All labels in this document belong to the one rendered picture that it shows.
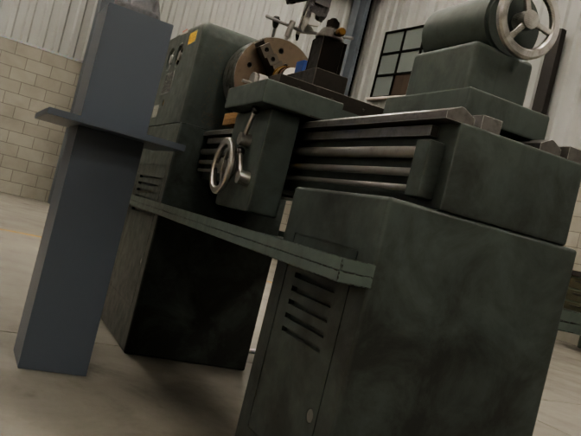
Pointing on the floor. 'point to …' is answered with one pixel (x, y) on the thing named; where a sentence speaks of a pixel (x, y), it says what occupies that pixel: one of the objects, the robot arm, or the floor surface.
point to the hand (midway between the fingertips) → (298, 35)
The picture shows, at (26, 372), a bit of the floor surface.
